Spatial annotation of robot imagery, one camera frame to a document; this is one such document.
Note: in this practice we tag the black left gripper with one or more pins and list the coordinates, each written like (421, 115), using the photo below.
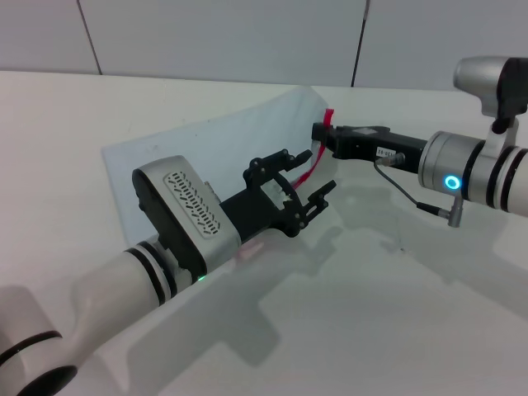
(264, 210)

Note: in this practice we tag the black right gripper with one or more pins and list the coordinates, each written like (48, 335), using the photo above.
(371, 144)

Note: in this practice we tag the clear document bag red zipper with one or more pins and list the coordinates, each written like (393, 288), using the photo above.
(198, 140)

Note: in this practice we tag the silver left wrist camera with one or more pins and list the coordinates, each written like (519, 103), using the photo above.
(185, 210)

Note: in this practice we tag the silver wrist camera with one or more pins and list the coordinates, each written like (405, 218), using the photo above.
(482, 82)
(185, 210)

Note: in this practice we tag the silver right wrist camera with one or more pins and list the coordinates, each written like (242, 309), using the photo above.
(482, 82)

